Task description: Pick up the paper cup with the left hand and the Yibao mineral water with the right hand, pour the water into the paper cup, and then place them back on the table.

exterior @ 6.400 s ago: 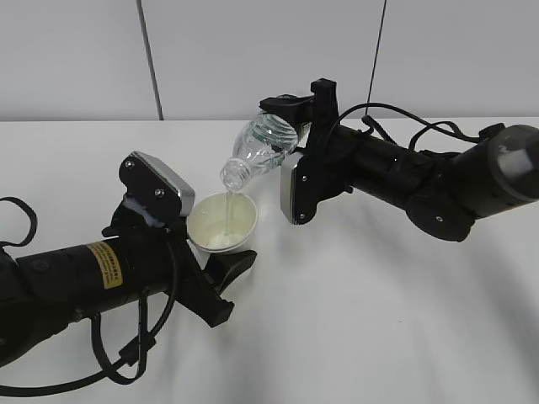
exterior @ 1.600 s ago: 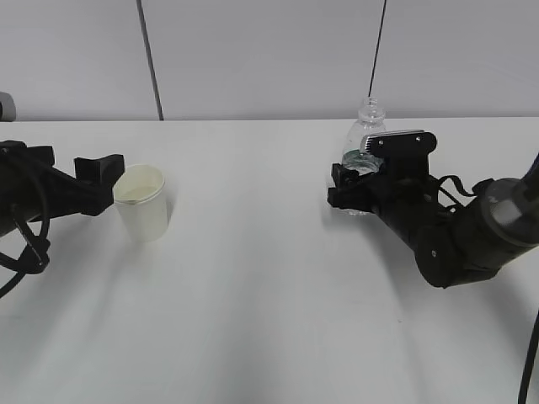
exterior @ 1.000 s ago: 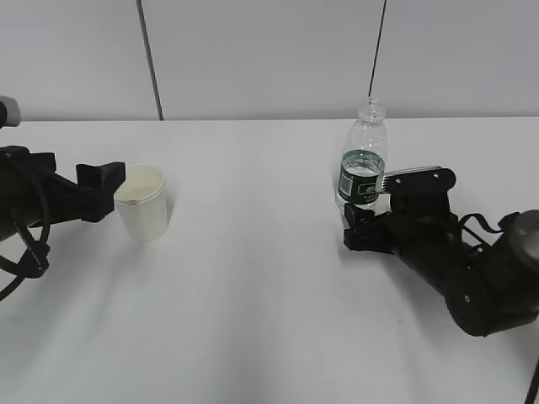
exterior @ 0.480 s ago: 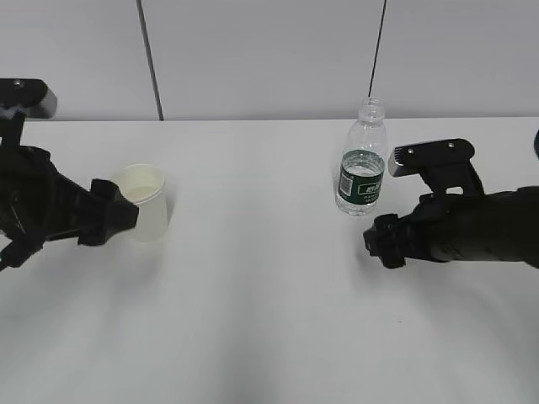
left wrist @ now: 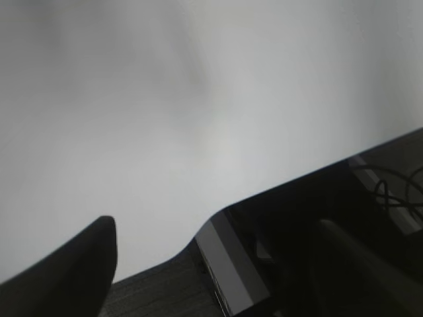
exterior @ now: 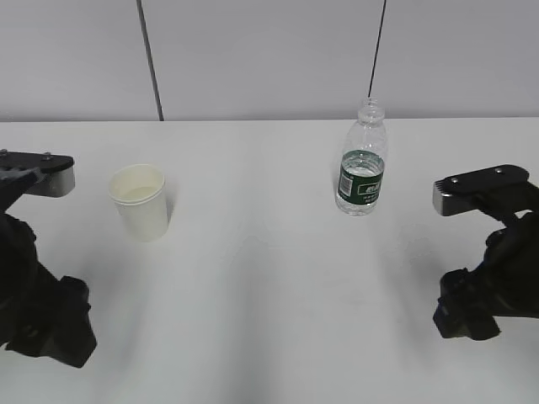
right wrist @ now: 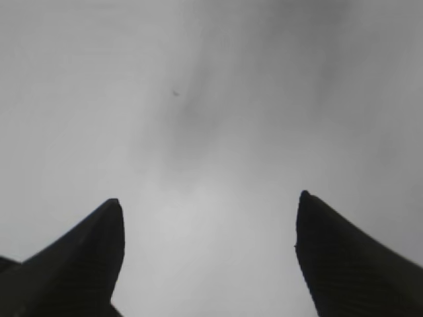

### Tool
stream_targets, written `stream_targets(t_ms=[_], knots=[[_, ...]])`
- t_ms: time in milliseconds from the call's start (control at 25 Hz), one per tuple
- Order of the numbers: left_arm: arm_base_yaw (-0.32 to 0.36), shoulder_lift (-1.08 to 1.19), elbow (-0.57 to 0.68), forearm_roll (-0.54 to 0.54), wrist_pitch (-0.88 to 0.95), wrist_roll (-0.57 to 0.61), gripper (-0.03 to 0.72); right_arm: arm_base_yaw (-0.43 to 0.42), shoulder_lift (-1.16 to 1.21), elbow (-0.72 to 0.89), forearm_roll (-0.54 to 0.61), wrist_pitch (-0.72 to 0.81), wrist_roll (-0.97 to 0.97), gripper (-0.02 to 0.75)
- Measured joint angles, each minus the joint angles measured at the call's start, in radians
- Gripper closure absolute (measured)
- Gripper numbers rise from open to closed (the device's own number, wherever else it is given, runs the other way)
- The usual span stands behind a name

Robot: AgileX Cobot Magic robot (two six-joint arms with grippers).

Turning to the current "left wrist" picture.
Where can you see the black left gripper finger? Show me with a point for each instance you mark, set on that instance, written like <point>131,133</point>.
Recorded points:
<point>74,280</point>

